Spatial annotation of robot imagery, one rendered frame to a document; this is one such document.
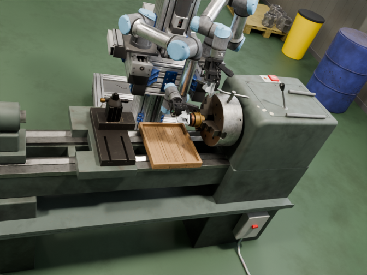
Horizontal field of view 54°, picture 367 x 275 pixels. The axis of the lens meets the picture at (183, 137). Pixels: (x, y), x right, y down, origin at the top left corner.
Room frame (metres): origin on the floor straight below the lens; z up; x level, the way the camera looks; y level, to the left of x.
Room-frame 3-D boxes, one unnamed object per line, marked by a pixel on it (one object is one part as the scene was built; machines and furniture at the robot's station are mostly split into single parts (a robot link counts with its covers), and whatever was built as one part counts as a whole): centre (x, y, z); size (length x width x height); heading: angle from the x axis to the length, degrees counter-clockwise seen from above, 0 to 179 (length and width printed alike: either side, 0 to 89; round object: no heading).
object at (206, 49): (2.43, 0.05, 1.21); 0.15 x 0.15 x 0.10
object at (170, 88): (1.91, 0.17, 1.08); 0.11 x 0.08 x 0.09; 30
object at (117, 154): (1.48, 0.38, 0.95); 0.43 x 0.18 x 0.04; 31
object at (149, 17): (2.21, 0.50, 1.33); 0.13 x 0.12 x 0.14; 153
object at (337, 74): (4.91, -1.76, 0.50); 0.70 x 0.67 x 1.00; 115
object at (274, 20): (7.17, -0.53, 0.20); 1.39 x 0.99 x 0.39; 25
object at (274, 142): (2.02, -0.49, 1.06); 0.59 x 0.48 x 0.39; 121
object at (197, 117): (1.71, -0.03, 1.08); 0.09 x 0.09 x 0.09; 31
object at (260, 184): (2.02, -0.49, 0.43); 0.60 x 0.48 x 0.86; 121
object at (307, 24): (6.21, -1.28, 0.36); 0.47 x 0.46 x 0.73; 25
